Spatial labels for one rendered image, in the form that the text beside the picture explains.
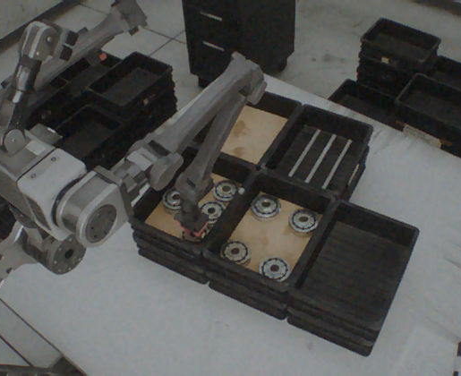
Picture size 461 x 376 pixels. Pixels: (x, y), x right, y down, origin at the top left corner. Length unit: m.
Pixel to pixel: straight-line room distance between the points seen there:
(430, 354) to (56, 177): 1.28
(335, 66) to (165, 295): 2.51
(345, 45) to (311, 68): 0.41
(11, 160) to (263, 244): 0.93
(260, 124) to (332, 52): 1.97
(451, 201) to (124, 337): 1.34
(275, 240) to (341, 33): 2.73
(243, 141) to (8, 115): 1.16
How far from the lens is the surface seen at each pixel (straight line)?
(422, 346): 1.88
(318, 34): 4.33
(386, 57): 3.22
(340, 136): 2.23
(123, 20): 1.49
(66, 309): 1.99
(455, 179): 2.36
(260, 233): 1.89
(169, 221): 1.95
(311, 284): 1.78
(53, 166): 1.22
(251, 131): 2.23
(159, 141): 1.29
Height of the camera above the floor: 2.35
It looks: 48 degrees down
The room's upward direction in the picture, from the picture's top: 4 degrees counter-clockwise
